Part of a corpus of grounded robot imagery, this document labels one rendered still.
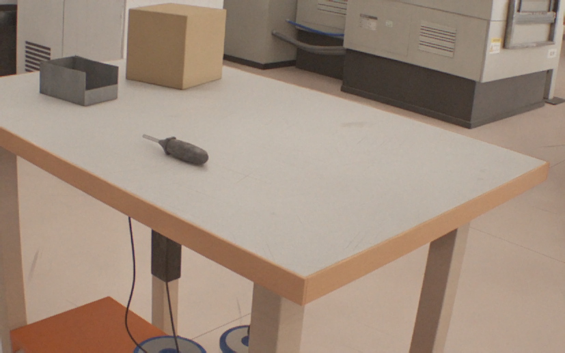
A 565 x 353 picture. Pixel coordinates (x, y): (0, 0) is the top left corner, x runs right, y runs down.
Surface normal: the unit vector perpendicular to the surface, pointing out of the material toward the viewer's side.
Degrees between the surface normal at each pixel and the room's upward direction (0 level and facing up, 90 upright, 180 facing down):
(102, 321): 0
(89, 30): 90
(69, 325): 0
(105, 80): 90
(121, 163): 0
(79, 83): 90
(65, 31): 90
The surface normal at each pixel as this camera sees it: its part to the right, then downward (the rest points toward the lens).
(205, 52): 0.88, 0.23
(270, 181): 0.08, -0.93
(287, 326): 0.73, 0.29
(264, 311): -0.68, 0.21
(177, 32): -0.47, 0.27
